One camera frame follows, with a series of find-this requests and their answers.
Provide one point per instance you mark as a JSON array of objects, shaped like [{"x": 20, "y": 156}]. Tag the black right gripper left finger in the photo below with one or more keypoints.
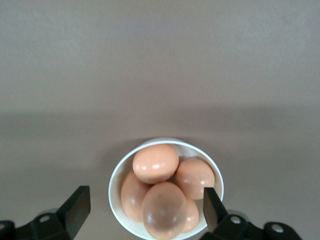
[{"x": 72, "y": 207}]

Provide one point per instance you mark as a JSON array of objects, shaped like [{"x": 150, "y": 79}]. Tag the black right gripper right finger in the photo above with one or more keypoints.
[{"x": 212, "y": 212}]

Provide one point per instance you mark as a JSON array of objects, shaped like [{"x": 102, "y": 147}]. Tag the brown egg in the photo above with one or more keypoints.
[
  {"x": 155, "y": 162},
  {"x": 163, "y": 212},
  {"x": 195, "y": 177},
  {"x": 192, "y": 216},
  {"x": 131, "y": 197}
]

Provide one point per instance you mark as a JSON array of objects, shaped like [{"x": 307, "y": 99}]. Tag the white round bowl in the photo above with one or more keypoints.
[{"x": 113, "y": 192}]

